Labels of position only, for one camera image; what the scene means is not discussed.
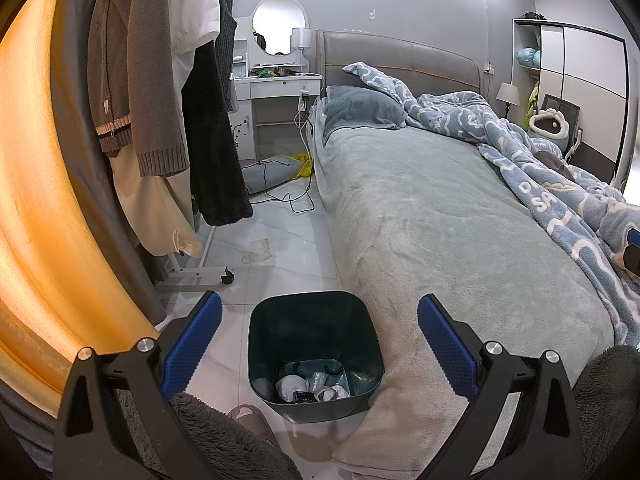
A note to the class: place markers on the grey cat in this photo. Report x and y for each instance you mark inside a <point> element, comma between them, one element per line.
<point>555,162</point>

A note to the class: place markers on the dark bag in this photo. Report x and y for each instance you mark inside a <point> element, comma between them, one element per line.
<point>532,16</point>

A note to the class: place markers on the dark teal waste bin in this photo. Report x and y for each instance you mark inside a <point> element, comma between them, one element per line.
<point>310,320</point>

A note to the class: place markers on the cosmetics clutter pile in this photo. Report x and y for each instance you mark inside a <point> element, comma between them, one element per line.
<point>272,72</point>

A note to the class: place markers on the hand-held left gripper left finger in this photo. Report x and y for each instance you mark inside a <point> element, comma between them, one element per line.
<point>192,345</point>

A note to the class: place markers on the grey-blue pillow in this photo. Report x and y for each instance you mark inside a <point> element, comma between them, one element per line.
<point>360,110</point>

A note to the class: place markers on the taupe knit sweater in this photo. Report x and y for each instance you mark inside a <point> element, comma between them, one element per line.
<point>155,85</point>

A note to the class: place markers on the cream long garment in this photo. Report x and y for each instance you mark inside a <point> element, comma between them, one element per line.
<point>150,210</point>

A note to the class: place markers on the grey floor cushion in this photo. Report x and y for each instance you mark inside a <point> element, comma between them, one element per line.
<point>270,172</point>

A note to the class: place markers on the white wall socket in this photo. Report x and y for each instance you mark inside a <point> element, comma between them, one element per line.
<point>489,70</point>

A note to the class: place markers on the grey knit vest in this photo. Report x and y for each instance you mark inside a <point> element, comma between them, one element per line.
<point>227,35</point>

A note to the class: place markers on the black and white package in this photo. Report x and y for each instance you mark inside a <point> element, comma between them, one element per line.
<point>303,398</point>

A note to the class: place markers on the white paper ball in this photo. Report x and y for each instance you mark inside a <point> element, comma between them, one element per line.
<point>289,387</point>
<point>342,391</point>

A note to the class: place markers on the white table lamp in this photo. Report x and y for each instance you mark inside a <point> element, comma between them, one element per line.
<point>301,37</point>

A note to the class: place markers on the orange curtain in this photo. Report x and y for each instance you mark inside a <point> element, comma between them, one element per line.
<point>35,185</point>

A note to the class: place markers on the yellow-green soft toy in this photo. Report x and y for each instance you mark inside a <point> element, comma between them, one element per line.
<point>530,110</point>

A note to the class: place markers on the black chair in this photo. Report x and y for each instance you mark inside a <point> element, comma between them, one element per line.
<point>569,105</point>

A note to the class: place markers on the grey curtain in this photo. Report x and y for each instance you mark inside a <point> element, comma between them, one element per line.
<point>95,210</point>

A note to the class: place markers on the white shirt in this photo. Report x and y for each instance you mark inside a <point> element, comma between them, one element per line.
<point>195,5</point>

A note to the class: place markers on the green and white pet bed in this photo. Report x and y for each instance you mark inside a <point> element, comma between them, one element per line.
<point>547,133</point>

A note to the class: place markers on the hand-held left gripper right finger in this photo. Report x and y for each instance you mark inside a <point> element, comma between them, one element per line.
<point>447,345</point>

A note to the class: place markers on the brown striped zip jacket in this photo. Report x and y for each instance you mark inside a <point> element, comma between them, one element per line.
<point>112,85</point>

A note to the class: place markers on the bedside lamp with shade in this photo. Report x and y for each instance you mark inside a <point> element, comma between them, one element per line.
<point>507,92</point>

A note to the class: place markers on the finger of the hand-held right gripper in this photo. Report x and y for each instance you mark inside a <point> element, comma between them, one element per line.
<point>635,237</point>
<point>633,260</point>

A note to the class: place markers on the white dressing table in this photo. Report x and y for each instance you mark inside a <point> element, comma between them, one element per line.
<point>280,90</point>

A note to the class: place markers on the white wardrobe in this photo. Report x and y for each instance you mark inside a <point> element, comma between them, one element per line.
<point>585,60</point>

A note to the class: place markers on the round mirror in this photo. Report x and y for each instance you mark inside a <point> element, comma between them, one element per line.
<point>280,20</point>

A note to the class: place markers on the grey slipper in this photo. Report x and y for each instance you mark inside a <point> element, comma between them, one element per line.
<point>252,422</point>

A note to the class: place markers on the yellow cloth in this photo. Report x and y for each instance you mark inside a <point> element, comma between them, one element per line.
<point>303,166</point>

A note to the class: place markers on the bed with grey headboard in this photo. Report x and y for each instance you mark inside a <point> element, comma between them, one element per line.
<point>425,210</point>

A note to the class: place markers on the white power strip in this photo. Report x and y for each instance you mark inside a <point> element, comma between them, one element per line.
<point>303,100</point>

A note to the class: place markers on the white clothes rack base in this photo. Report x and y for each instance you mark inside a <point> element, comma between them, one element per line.
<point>200,276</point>

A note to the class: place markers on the tan tape roll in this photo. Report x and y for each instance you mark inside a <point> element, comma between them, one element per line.
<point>327,394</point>

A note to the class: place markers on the blue printed fleece blanket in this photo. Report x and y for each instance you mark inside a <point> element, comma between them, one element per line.
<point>500,130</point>

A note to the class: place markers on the white desktop shelf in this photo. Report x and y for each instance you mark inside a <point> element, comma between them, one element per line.
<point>240,60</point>

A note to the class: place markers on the black fleece coat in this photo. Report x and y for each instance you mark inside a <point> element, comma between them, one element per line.
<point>215,160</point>

